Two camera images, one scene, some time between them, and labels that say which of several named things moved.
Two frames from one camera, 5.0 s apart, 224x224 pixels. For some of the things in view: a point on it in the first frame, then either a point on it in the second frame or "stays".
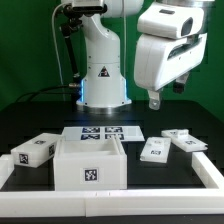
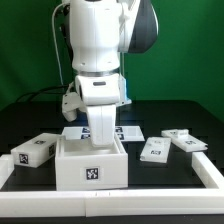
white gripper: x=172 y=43 → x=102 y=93
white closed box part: x=36 y=151 stays
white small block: x=156 y=149 stays
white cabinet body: x=90 y=164 stays
